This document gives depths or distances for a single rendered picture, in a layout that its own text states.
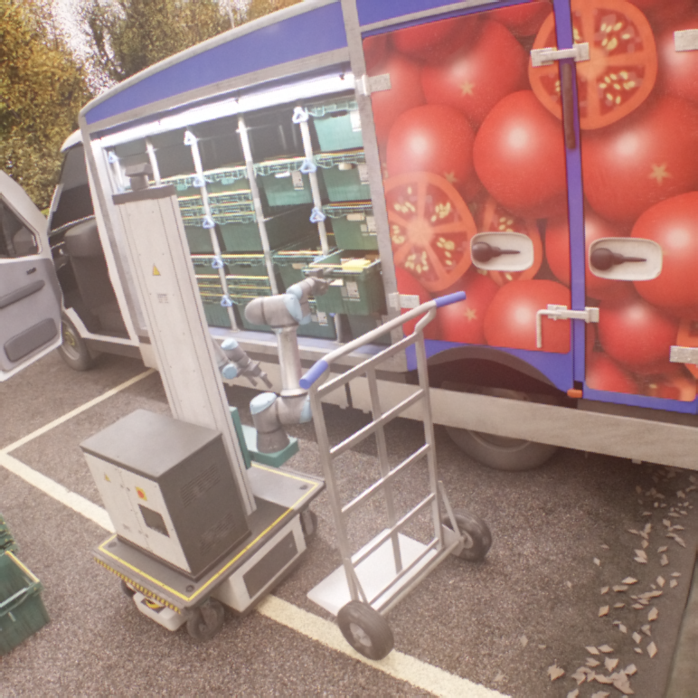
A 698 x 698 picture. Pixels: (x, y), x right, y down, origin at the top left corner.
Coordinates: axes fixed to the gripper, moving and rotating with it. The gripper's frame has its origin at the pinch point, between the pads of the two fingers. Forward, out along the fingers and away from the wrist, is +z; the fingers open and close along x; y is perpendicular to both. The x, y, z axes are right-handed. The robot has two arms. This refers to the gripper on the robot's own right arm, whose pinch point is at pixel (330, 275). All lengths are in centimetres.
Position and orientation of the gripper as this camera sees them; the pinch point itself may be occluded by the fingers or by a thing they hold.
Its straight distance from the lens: 295.5
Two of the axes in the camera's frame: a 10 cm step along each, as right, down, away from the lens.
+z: 5.9, -4.0, 7.0
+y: -7.9, -1.1, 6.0
